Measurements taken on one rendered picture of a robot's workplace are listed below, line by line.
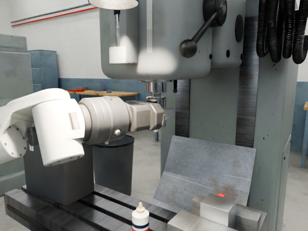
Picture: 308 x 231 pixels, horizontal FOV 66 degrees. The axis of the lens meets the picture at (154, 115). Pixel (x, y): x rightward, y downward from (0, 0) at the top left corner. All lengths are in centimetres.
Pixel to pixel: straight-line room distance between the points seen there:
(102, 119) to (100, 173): 214
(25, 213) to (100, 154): 163
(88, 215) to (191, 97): 53
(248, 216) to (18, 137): 48
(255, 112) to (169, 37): 49
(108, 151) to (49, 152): 203
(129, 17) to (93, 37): 653
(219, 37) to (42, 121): 42
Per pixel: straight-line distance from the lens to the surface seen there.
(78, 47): 742
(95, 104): 43
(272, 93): 84
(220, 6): 54
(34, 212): 86
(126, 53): 44
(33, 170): 93
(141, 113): 48
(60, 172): 80
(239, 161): 88
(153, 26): 46
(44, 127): 41
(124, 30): 45
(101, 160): 249
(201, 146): 92
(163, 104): 54
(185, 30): 46
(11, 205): 98
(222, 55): 60
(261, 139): 87
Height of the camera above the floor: 132
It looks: 10 degrees down
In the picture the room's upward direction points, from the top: straight up
